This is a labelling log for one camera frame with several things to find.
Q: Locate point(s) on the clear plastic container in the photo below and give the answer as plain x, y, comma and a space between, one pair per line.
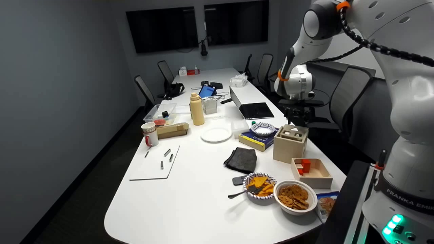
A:
239, 128

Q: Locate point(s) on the white plate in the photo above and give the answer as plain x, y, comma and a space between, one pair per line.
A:
216, 135

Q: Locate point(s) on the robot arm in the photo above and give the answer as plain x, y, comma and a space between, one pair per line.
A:
403, 101

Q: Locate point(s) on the black remote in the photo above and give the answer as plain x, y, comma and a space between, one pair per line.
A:
226, 100

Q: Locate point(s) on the clear plastic bin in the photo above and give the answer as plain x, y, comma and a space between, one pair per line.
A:
159, 113

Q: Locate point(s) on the white and red mug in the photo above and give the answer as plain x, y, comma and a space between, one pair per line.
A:
150, 135

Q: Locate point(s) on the small black phone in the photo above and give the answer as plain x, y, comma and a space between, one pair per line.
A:
238, 180

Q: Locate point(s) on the black conference device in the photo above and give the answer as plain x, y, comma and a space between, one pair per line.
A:
212, 84

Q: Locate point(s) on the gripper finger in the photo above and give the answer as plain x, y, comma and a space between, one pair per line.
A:
306, 122
291, 121

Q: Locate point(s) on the clear ruler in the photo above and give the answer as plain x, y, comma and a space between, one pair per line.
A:
215, 117

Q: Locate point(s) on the small red block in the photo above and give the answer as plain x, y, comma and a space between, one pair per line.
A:
300, 171

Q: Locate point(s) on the flat cardboard box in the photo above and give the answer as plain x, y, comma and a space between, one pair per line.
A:
172, 130

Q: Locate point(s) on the white pack of tissues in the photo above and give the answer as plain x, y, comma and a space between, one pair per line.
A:
238, 80

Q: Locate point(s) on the white bowl of crackers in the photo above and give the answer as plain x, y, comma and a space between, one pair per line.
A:
294, 198

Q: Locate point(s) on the black bag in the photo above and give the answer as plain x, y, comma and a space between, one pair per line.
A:
175, 89

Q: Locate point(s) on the blue and yellow book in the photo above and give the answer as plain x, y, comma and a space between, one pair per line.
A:
254, 141

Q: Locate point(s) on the black wall camera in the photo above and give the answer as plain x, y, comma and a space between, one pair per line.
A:
203, 49

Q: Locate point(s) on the tan bottle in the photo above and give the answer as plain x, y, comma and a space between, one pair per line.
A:
197, 112

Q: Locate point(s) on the patterned paper bowl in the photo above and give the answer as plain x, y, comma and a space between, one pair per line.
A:
262, 129

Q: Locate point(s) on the small white box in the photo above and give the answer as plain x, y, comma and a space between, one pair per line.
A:
182, 71

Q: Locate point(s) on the dark spoon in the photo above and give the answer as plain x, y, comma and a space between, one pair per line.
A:
240, 194

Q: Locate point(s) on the small black capped bottle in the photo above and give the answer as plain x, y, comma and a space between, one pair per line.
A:
165, 115

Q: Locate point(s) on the tablet with blue screen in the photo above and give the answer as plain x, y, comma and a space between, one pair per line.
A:
206, 91

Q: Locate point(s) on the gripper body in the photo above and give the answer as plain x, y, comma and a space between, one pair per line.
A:
298, 112

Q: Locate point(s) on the white board sheet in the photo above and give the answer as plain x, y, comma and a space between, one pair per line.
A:
154, 169

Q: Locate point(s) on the open wooden tray box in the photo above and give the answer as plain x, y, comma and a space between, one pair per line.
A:
317, 179

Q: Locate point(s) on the open black laptop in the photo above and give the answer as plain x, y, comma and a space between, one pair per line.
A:
256, 110

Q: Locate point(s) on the small red box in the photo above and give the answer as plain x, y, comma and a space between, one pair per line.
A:
193, 72

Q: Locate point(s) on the tall red block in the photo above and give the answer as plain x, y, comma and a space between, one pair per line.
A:
306, 165

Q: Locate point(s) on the grey tissue box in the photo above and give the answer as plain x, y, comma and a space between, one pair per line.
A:
210, 105

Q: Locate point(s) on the wall screen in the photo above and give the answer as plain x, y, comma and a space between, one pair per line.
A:
236, 22
162, 29

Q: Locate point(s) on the blue snack packet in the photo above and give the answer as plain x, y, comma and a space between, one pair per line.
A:
328, 203

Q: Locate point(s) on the patterned bowl of orange chips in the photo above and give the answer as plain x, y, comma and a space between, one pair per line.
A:
261, 186

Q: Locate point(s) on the office chair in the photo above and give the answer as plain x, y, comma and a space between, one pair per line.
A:
349, 95
248, 66
165, 71
265, 67
144, 89

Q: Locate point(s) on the wooden shape sorter box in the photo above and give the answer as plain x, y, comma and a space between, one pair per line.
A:
288, 147

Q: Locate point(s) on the dark grey cloth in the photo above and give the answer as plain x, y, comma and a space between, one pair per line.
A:
241, 159

